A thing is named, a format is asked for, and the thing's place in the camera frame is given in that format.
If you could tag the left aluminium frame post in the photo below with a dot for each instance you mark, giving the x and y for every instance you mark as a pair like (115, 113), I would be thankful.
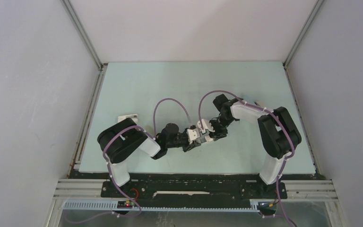
(69, 8)

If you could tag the white staple box sleeve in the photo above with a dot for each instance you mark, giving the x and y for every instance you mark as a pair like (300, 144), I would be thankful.
(204, 139)

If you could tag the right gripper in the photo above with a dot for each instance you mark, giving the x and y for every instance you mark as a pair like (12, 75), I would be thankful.
(217, 134)

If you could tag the aluminium frame post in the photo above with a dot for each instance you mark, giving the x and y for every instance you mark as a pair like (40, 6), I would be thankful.
(69, 8)
(304, 30)

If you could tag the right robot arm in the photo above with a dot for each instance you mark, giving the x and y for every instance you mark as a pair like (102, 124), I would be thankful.
(277, 130)

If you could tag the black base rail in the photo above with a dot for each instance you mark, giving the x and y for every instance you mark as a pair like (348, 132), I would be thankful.
(195, 191)

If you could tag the right aluminium frame post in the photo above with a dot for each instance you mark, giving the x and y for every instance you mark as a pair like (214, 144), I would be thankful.
(304, 30)

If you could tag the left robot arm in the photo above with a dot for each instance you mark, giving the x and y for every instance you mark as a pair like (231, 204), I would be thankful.
(121, 140)

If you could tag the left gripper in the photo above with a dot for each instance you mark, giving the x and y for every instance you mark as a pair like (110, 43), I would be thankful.
(190, 145)

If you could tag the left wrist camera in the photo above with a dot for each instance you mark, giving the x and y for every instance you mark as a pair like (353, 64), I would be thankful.
(193, 133)

